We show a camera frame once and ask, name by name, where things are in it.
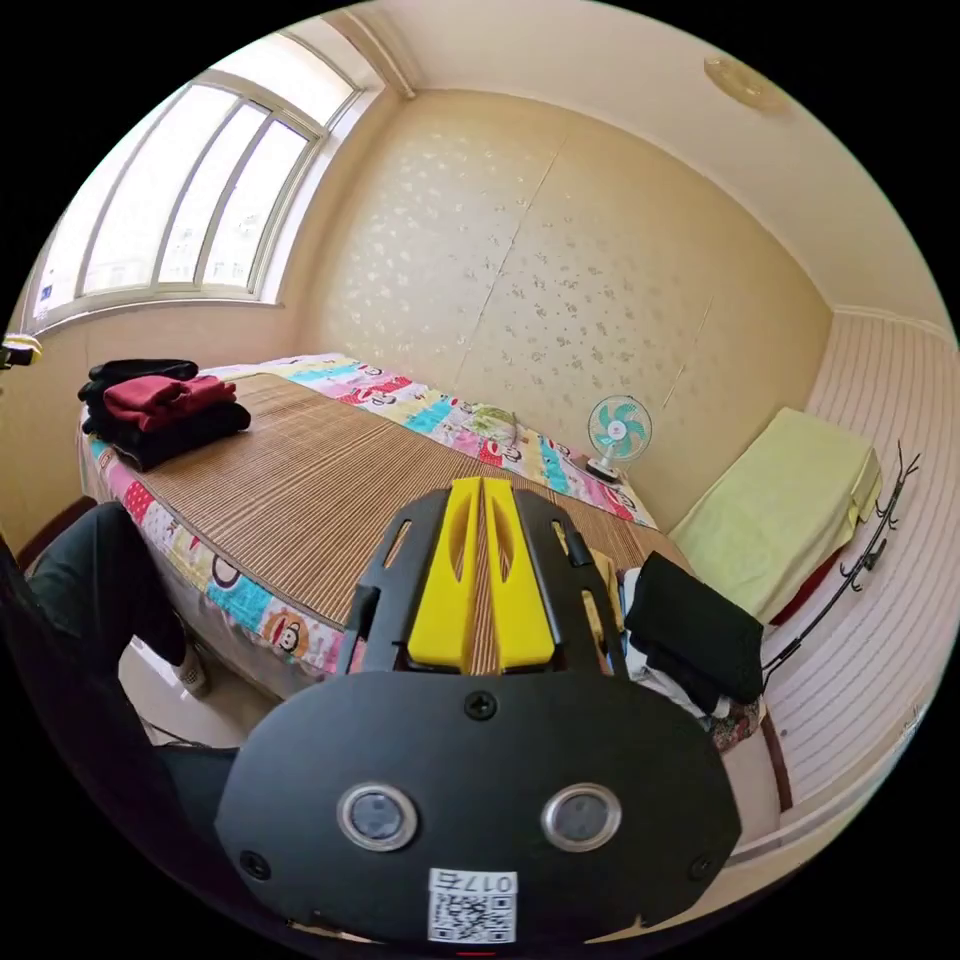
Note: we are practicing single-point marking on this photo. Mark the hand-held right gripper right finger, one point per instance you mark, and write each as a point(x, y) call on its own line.
point(519, 600)

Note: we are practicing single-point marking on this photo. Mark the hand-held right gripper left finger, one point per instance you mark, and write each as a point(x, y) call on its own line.
point(442, 585)

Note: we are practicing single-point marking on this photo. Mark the pile of clothes with red garment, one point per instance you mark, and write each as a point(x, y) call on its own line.
point(161, 409)

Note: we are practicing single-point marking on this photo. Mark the bed with woven mat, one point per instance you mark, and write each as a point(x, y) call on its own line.
point(315, 480)

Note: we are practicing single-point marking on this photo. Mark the teal table fan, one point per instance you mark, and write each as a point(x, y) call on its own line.
point(619, 431)

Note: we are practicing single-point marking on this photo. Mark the window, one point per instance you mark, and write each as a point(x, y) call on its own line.
point(187, 202)

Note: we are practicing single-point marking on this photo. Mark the person's body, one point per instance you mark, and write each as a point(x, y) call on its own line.
point(82, 615)

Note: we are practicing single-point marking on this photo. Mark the yellow cloth-covered furniture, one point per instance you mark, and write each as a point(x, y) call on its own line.
point(780, 502)

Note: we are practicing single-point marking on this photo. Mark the black coat rack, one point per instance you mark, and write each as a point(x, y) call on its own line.
point(862, 562)

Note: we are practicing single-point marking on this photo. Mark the round ceiling lamp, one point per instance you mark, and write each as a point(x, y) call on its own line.
point(744, 84)

